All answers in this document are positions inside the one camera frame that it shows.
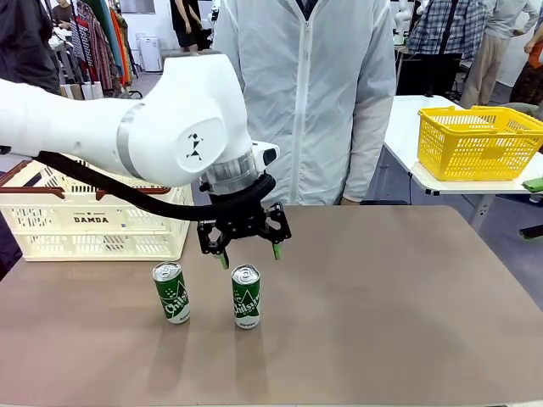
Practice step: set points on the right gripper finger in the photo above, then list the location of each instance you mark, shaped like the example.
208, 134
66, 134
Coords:
532, 233
534, 184

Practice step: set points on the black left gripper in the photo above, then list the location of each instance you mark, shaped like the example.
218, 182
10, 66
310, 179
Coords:
239, 222

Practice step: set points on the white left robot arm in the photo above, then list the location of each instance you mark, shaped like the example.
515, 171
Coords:
169, 127

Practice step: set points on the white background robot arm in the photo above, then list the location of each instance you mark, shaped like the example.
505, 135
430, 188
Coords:
402, 19

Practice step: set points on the yellow plastic basket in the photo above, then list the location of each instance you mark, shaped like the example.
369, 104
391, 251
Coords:
449, 148

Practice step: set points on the cream crate basket brown rim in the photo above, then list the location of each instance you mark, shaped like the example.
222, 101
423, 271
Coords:
85, 241

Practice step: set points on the person's left hand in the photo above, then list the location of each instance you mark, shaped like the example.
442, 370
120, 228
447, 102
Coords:
352, 200

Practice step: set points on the green Chilsung soda can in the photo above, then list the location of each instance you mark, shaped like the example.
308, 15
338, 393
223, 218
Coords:
246, 301
173, 297

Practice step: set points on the bystander in orange brown clothes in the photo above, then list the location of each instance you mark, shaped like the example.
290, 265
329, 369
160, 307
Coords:
528, 80

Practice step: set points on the bystander in beige trousers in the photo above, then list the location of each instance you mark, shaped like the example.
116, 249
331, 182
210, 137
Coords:
488, 55

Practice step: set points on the white side table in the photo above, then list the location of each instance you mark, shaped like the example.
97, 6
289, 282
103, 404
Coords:
399, 127

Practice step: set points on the person in white jacket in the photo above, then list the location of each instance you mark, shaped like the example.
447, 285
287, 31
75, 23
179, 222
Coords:
314, 106

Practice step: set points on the bystander in plaid shirt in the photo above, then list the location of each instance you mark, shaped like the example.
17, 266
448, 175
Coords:
445, 29

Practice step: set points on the paper rolls bundle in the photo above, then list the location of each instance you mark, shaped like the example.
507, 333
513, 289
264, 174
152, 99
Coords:
85, 90

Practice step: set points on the bystander in black shorts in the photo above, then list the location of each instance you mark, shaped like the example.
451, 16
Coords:
186, 25

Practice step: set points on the rack of colourful clothes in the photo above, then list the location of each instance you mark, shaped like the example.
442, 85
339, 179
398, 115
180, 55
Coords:
102, 42

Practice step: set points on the bystander in dark clothes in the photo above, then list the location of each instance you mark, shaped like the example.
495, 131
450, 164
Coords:
25, 42

